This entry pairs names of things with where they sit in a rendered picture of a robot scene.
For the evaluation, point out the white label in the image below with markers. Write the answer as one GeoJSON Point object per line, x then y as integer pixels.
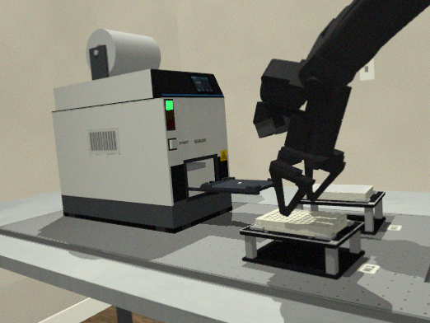
{"type": "Point", "coordinates": [393, 227]}
{"type": "Point", "coordinates": [368, 268]}

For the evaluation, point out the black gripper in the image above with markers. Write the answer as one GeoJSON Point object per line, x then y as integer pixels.
{"type": "Point", "coordinates": [320, 150]}

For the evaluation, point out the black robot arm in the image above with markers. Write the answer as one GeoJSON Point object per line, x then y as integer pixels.
{"type": "Point", "coordinates": [353, 39]}

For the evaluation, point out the white multi-well plate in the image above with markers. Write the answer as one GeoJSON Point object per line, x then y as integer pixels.
{"type": "Point", "coordinates": [346, 192]}

